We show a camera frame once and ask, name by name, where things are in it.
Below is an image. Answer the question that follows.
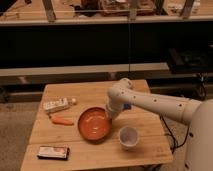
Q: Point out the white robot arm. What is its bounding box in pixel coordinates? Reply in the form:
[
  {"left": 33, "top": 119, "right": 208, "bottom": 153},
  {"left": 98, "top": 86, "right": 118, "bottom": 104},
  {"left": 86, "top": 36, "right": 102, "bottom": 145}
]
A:
[{"left": 106, "top": 78, "right": 213, "bottom": 171}]

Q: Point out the black rectangular box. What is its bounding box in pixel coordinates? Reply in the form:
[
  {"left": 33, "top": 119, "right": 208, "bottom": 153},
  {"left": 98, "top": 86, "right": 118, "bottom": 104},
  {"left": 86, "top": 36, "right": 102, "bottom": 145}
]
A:
[{"left": 37, "top": 146, "right": 70, "bottom": 160}]

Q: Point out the blue sponge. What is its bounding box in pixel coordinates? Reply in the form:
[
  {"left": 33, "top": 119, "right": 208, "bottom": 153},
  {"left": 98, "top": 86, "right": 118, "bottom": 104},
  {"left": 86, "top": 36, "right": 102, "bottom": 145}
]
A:
[{"left": 123, "top": 104, "right": 131, "bottom": 110}]

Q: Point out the black cable on floor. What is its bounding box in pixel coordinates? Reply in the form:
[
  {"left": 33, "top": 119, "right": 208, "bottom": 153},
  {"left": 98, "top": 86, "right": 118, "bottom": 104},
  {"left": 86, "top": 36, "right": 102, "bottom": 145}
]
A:
[{"left": 160, "top": 115, "right": 190, "bottom": 154}]

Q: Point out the orange carrot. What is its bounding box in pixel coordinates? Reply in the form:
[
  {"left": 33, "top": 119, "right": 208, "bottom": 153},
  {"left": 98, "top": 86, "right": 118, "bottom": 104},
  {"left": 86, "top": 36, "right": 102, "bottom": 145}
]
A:
[{"left": 50, "top": 116, "right": 74, "bottom": 126}]

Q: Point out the orange ceramic bowl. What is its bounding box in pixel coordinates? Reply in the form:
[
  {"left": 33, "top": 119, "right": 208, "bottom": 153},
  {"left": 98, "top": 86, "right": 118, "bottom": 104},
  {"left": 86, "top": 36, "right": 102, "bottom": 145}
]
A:
[{"left": 78, "top": 107, "right": 112, "bottom": 141}]

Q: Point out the white tube with cap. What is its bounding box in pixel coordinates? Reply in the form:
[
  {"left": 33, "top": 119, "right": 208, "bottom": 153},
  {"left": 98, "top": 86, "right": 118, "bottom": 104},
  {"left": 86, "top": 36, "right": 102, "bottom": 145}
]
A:
[{"left": 43, "top": 97, "right": 77, "bottom": 113}]

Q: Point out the thin vertical pole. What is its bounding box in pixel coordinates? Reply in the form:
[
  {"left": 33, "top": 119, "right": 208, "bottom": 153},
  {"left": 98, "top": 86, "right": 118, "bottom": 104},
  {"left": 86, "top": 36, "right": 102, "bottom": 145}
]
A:
[{"left": 128, "top": 16, "right": 131, "bottom": 79}]

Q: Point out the wooden folding table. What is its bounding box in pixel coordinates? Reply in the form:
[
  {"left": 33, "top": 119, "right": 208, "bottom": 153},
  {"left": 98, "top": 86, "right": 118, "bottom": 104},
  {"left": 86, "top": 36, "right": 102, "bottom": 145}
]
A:
[{"left": 21, "top": 81, "right": 173, "bottom": 171}]

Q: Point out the white paper cup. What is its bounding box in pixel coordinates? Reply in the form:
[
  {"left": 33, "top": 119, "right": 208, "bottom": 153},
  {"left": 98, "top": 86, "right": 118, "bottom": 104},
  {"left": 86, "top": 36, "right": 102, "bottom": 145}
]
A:
[{"left": 118, "top": 126, "right": 139, "bottom": 150}]

